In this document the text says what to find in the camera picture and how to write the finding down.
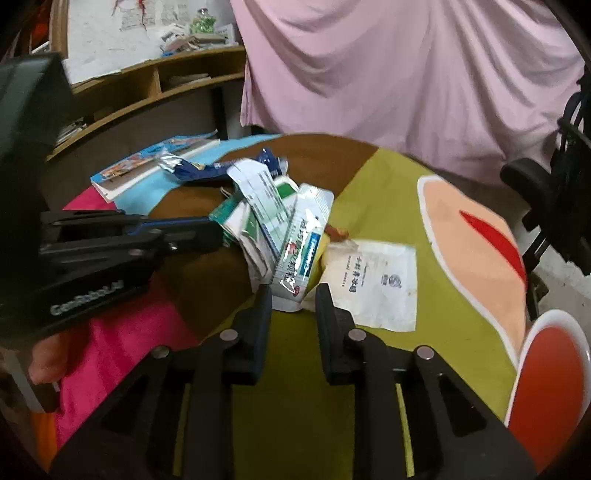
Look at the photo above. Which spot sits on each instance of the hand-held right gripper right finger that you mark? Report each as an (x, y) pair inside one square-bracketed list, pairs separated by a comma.
[(323, 300)]

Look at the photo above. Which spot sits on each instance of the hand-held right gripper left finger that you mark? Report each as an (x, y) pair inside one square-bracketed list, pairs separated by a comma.
[(264, 300)]

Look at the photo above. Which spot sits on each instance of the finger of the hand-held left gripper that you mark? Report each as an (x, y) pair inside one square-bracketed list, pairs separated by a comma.
[(138, 251), (166, 224)]

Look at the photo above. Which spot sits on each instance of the blue foil wrapper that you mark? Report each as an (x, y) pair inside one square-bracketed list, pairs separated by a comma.
[(194, 170)]

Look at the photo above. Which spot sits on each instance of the silver pouch with red print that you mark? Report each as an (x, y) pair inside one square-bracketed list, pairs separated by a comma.
[(300, 240)]

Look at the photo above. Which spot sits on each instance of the brown apple peel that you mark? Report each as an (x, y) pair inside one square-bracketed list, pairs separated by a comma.
[(337, 233)]

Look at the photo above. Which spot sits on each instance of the green and white packet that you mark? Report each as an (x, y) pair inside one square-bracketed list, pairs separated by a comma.
[(240, 226)]

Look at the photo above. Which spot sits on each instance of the person's left hand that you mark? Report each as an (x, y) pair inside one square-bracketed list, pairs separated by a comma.
[(46, 360)]

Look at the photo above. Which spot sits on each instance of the white paper sachet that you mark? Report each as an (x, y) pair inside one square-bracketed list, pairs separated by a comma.
[(374, 286)]

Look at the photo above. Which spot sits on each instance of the colourful picture book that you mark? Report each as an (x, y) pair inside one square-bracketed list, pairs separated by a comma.
[(138, 168)]

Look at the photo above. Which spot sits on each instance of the white printed paper wrapper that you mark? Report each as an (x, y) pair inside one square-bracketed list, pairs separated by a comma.
[(251, 177)]

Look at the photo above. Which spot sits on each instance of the wooden shelf desk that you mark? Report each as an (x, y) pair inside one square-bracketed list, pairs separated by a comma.
[(138, 92)]

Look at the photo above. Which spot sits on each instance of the red hanging decoration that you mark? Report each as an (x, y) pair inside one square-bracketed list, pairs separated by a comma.
[(138, 5)]

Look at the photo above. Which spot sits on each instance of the pile of books and papers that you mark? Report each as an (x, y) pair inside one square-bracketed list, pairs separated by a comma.
[(194, 41)]

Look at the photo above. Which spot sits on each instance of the green glass jar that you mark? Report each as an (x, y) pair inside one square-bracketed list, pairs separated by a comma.
[(203, 21)]

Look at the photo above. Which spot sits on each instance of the black office chair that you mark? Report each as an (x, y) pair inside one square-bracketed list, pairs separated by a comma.
[(531, 184)]

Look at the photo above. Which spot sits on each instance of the red white-rimmed object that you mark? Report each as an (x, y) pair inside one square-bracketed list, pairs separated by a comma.
[(549, 383)]

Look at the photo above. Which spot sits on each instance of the pink hanging cloth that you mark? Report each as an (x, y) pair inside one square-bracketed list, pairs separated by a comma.
[(392, 69)]

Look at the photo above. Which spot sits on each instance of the wooden picture frame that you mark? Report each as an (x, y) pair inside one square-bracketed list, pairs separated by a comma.
[(59, 27)]

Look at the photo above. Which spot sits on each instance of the wall calendar sheets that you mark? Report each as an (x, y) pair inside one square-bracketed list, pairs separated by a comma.
[(152, 18)]

